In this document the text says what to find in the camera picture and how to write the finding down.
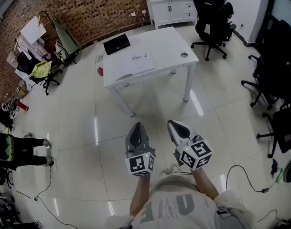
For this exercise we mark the red cylinder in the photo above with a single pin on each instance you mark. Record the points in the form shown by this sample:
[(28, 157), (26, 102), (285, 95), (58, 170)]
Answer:
[(22, 106)]

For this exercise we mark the person's left forearm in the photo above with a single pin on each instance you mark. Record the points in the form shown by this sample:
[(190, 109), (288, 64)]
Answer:
[(140, 192)]

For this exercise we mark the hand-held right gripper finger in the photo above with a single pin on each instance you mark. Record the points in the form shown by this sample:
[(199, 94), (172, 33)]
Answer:
[(173, 137), (187, 129)]

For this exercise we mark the clear plastic bag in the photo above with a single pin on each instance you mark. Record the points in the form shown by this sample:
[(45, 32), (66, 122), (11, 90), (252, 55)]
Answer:
[(99, 58)]

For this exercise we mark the black office chair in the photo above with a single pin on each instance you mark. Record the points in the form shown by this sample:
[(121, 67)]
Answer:
[(212, 15), (286, 130), (276, 68), (24, 65)]

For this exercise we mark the person's beige printed shirt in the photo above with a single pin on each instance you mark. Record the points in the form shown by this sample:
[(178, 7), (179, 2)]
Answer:
[(178, 211)]

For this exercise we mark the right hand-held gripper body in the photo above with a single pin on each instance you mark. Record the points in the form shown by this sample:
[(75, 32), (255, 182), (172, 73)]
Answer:
[(195, 154)]

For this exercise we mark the white board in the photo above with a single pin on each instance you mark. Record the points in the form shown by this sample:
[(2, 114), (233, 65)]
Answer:
[(33, 30)]

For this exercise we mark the dark equipment pile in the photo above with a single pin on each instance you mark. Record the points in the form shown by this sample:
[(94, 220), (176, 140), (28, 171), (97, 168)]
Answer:
[(2, 204)]

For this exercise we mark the cardboard box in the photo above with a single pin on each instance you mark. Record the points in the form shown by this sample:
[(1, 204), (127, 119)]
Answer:
[(22, 92)]

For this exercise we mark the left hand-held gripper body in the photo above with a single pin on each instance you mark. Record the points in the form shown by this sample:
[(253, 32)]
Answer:
[(138, 163)]

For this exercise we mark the pile of pale boards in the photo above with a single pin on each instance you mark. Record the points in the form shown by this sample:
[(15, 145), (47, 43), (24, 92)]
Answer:
[(30, 48)]

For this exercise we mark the yellow-green jacket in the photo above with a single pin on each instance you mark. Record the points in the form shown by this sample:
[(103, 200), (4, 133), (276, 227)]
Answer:
[(41, 69)]

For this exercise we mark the black curved stand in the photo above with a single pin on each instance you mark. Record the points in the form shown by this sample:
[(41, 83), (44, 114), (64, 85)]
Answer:
[(46, 13)]

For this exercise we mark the person's right shoe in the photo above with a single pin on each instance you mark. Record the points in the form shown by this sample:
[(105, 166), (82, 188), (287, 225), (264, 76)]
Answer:
[(175, 169)]

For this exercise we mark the white paper booklet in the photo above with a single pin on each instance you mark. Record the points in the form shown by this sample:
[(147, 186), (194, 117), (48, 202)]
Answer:
[(140, 62)]

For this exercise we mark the red bag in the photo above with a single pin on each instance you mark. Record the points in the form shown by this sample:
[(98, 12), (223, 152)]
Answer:
[(100, 71)]

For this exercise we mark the black power adapter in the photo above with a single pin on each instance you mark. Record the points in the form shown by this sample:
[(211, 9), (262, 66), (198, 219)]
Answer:
[(50, 163)]

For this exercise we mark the olive green chair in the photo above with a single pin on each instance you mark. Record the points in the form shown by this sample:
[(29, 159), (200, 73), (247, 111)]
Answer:
[(65, 37)]

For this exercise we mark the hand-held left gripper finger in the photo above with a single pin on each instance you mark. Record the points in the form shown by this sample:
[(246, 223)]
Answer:
[(146, 139), (129, 137)]

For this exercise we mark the person's right forearm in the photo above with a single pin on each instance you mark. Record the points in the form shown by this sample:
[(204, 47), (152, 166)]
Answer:
[(203, 182)]

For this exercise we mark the black box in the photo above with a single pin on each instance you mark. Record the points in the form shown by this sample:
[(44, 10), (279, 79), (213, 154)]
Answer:
[(116, 44)]

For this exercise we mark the white cabinet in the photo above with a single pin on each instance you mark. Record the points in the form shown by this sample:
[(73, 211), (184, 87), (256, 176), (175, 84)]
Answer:
[(171, 8)]

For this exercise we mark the blue cloth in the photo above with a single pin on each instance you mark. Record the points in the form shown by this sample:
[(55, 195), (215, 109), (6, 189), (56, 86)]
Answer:
[(274, 166)]

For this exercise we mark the white table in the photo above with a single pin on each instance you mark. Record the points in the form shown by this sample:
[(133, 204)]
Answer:
[(164, 42)]

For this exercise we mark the beige backpack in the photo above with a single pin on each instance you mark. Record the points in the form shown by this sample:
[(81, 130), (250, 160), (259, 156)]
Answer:
[(61, 50)]

